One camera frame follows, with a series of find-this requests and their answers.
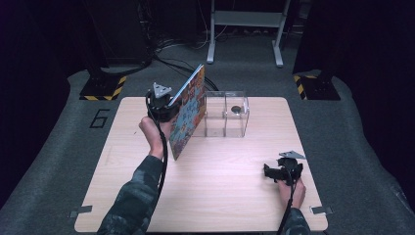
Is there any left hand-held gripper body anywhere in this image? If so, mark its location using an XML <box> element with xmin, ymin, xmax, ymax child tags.
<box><xmin>145</xmin><ymin>82</ymin><xmax>180</xmax><ymax>123</ymax></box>

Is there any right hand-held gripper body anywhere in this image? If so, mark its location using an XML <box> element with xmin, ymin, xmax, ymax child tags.
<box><xmin>275</xmin><ymin>150</ymin><xmax>307</xmax><ymax>187</ymax></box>

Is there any colourful picture book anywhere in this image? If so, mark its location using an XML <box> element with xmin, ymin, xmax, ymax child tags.
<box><xmin>167</xmin><ymin>63</ymin><xmax>208</xmax><ymax>162</ymax></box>

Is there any clear acrylic compartment box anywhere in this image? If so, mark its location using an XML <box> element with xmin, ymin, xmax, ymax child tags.
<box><xmin>192</xmin><ymin>90</ymin><xmax>251</xmax><ymax>139</ymax></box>

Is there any person's right hand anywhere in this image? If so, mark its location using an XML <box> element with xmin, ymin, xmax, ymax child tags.
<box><xmin>277</xmin><ymin>177</ymin><xmax>307</xmax><ymax>211</ymax></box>

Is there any person's left hand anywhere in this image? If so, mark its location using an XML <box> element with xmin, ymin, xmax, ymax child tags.
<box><xmin>138</xmin><ymin>116</ymin><xmax>174</xmax><ymax>162</ymax></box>

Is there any black base with hazard tape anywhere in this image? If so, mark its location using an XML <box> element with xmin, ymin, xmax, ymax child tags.
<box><xmin>78</xmin><ymin>73</ymin><xmax>127</xmax><ymax>102</ymax></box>
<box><xmin>293</xmin><ymin>70</ymin><xmax>342</xmax><ymax>102</ymax></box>

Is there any white metal stand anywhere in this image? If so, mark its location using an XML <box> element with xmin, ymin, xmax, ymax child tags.
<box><xmin>206</xmin><ymin>0</ymin><xmax>292</xmax><ymax>69</ymax></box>

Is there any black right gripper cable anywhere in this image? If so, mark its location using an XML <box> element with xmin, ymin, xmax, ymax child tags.
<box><xmin>276</xmin><ymin>169</ymin><xmax>297</xmax><ymax>235</ymax></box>

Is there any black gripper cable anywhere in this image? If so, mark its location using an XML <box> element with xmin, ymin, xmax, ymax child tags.
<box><xmin>276</xmin><ymin>169</ymin><xmax>297</xmax><ymax>235</ymax></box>
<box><xmin>145</xmin><ymin>91</ymin><xmax>169</xmax><ymax>200</ymax></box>

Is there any black floor cable bundle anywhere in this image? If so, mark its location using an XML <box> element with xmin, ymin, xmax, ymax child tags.
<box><xmin>153</xmin><ymin>53</ymin><xmax>220</xmax><ymax>92</ymax></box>

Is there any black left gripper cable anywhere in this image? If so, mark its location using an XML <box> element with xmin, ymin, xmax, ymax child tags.
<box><xmin>145</xmin><ymin>91</ymin><xmax>169</xmax><ymax>200</ymax></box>

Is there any grey metal table bracket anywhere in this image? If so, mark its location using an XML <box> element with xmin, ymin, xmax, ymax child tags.
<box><xmin>69</xmin><ymin>205</ymin><xmax>94</xmax><ymax>219</ymax></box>
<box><xmin>309</xmin><ymin>206</ymin><xmax>335</xmax><ymax>215</ymax></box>

